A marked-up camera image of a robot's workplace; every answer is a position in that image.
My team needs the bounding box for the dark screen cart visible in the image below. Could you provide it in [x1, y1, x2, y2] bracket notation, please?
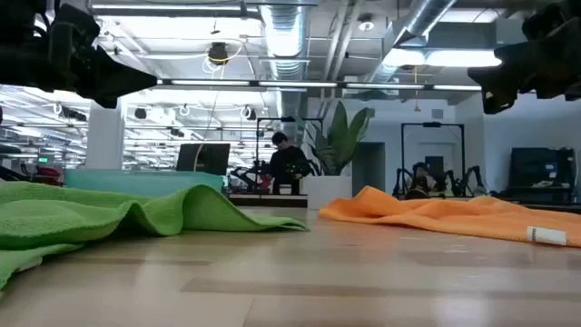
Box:
[507, 146, 577, 204]

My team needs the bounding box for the snake plant in white pot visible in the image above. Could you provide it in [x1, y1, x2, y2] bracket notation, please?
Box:
[293, 100, 376, 211]

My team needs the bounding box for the black aluminium table frame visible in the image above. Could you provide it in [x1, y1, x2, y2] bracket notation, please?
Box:
[229, 193, 581, 214]

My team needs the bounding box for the teal plastic basket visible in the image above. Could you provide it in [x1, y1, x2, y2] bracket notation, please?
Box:
[64, 169, 226, 199]

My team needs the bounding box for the white pillar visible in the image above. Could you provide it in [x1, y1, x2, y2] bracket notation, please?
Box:
[84, 97, 127, 171]

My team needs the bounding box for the long ceiling light strip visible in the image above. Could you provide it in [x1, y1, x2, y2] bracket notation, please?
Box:
[156, 79, 482, 92]

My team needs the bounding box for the black ceiling device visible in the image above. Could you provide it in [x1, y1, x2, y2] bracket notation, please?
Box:
[207, 41, 231, 65]

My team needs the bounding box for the red background equipment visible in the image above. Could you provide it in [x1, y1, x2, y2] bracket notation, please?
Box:
[20, 163, 64, 186]

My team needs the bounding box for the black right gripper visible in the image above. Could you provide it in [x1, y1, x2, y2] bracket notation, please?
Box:
[467, 0, 581, 114]

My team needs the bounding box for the black background rig frame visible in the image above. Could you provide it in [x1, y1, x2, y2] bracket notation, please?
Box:
[256, 115, 324, 151]
[400, 121, 467, 197]

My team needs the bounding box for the bright ceiling light panel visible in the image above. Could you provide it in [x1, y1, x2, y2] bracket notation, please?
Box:
[383, 47, 503, 69]

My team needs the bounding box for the orange microfiber towel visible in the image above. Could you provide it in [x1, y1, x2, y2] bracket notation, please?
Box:
[317, 184, 581, 249]

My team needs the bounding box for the person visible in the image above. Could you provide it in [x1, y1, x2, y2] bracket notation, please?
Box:
[405, 162, 439, 200]
[265, 131, 313, 196]

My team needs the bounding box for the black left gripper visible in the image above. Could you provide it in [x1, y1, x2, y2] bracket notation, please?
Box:
[0, 4, 158, 110]

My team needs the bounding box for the silver ceiling duct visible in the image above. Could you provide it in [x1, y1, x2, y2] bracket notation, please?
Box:
[259, 3, 310, 83]
[362, 0, 458, 87]

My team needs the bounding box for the green microfiber towel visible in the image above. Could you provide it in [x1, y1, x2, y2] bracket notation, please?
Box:
[0, 180, 310, 292]

